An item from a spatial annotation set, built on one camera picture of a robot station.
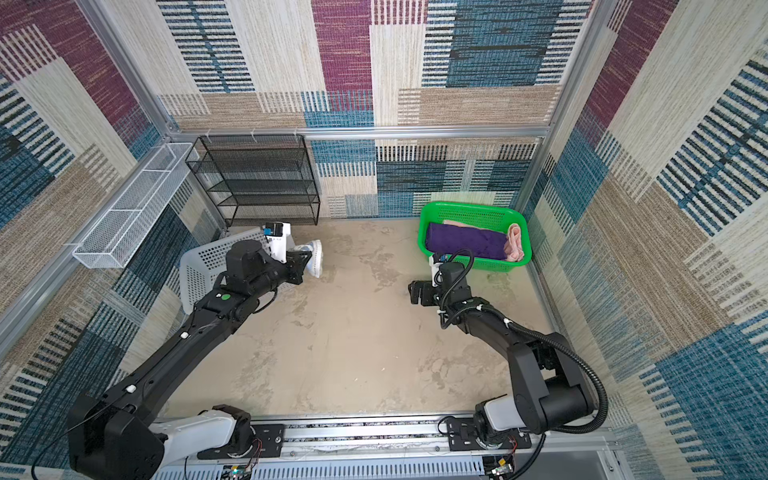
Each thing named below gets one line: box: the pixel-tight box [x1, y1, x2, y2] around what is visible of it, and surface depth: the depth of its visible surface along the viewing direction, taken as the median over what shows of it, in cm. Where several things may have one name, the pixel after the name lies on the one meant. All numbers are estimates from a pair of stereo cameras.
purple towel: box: [426, 222, 508, 260], surface depth 107 cm
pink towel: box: [443, 219, 524, 262], surface depth 104 cm
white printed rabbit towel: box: [288, 239, 323, 279], surface depth 80 cm
